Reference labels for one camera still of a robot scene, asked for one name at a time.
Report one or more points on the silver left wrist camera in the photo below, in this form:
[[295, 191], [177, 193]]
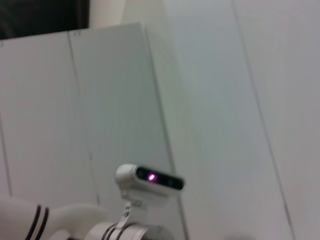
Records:
[[127, 175]]

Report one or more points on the black backdrop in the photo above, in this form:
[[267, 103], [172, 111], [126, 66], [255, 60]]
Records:
[[37, 15]]

